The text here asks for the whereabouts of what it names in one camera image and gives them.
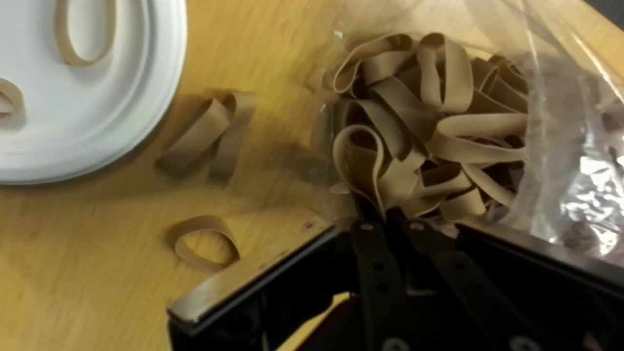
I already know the small white paper plate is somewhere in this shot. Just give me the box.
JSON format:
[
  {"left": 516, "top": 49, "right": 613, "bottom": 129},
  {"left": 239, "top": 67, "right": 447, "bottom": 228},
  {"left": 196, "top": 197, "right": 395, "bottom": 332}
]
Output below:
[{"left": 0, "top": 0, "right": 190, "bottom": 187}]

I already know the clear plastic bag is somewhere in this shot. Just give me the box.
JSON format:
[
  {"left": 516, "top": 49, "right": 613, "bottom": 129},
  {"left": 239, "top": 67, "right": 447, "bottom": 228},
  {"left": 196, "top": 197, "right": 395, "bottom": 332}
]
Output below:
[{"left": 311, "top": 0, "right": 624, "bottom": 264}]

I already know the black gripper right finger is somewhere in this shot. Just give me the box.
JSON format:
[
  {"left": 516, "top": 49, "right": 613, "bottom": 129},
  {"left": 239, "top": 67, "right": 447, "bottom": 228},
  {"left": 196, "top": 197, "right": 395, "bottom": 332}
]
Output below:
[{"left": 389, "top": 209, "right": 545, "bottom": 351}]

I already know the large tan rubber band heap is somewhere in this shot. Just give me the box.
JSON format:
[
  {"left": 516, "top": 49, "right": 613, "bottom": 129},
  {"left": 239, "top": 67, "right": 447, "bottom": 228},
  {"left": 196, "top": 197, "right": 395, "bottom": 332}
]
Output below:
[{"left": 330, "top": 31, "right": 533, "bottom": 226}]

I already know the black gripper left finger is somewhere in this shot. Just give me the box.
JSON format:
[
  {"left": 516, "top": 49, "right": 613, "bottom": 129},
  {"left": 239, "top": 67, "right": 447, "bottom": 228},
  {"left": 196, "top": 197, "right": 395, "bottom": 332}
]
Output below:
[{"left": 350, "top": 209, "right": 410, "bottom": 351}]

